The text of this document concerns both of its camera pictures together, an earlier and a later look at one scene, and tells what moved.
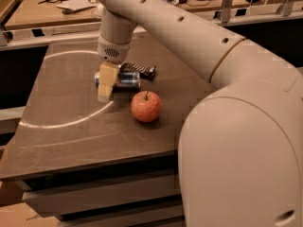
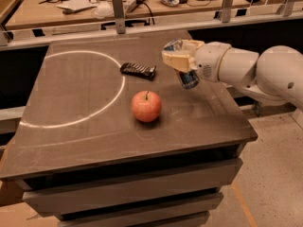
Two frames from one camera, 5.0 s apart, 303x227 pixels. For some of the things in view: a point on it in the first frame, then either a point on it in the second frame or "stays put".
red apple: x=146 y=106 stays put
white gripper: x=113 y=52 → x=208 y=61
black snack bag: x=144 y=71 stays put
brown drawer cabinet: x=86 y=163 stays put
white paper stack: x=76 y=5 stays put
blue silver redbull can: x=128 y=78 → x=187 y=78
